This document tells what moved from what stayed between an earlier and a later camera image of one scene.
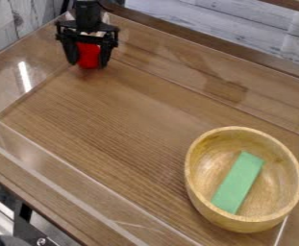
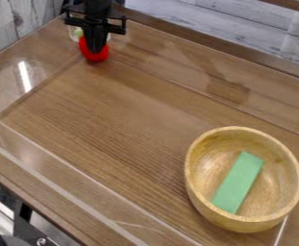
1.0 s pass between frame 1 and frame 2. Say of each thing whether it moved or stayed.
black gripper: moved
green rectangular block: stayed
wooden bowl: stayed
